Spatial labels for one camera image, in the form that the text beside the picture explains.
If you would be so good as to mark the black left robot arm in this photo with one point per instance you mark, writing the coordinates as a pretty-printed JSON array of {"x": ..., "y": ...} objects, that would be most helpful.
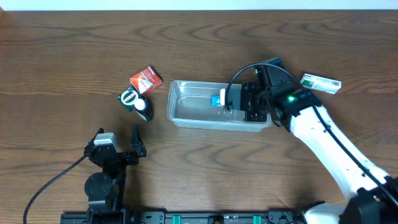
[{"x": 105, "y": 189}]

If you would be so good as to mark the dark syrup bottle white cap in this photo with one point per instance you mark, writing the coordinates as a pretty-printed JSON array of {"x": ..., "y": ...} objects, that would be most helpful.
[{"x": 143, "y": 109}]

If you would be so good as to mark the green Zam-Buk box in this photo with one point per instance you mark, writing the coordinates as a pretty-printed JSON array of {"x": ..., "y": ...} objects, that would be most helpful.
[{"x": 128, "y": 98}]

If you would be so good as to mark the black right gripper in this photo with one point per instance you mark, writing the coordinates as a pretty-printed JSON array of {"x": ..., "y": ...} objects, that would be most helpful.
[{"x": 253, "y": 116}]

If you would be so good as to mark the black mounting rail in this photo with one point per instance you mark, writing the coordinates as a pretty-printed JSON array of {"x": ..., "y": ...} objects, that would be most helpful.
[{"x": 186, "y": 218}]

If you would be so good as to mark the clear plastic container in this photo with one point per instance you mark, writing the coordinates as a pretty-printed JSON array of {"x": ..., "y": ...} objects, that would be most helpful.
[{"x": 189, "y": 107}]

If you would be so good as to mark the white green medicine box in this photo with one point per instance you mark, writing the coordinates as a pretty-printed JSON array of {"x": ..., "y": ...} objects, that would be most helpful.
[{"x": 318, "y": 83}]

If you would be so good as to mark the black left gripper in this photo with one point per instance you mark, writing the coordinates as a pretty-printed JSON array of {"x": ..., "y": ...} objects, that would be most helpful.
[{"x": 137, "y": 152}]

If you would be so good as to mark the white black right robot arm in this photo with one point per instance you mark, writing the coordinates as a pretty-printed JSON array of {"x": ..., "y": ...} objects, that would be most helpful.
[{"x": 370, "y": 192}]

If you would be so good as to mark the red medicine box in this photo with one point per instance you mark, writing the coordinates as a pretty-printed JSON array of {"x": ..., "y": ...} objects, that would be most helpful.
[{"x": 146, "y": 80}]

